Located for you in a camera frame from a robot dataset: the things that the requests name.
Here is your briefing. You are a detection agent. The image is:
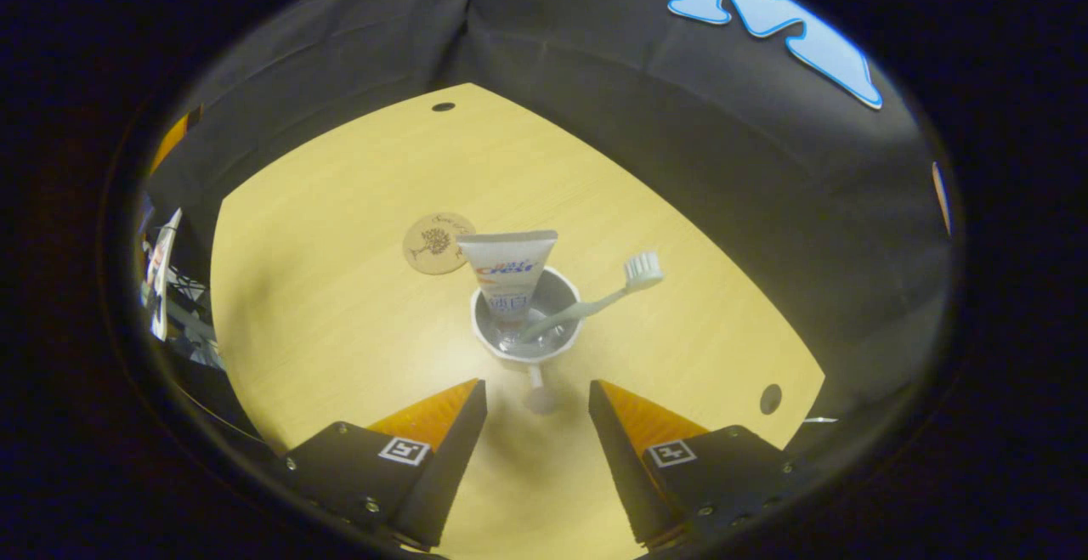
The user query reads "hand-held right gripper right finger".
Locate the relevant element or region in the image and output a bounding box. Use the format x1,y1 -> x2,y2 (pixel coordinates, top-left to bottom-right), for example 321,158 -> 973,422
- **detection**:
588,379 -> 809,552

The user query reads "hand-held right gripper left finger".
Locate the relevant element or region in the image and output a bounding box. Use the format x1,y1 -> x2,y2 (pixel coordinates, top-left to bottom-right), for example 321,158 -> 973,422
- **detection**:
285,377 -> 490,551

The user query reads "pale blue toothbrush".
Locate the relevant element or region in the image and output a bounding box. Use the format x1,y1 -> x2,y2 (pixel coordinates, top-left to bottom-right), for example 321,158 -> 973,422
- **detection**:
518,252 -> 665,344

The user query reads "white cup with wooden handle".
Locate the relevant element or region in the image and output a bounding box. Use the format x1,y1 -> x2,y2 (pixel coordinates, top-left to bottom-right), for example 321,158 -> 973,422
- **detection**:
470,267 -> 585,415

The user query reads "white toothpaste tube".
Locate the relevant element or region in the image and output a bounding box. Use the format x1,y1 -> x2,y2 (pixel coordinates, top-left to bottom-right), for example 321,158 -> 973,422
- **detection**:
456,230 -> 559,348

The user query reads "black backdrop cloth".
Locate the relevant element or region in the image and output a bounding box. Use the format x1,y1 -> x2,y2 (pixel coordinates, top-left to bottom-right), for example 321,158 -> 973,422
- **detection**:
140,0 -> 954,459

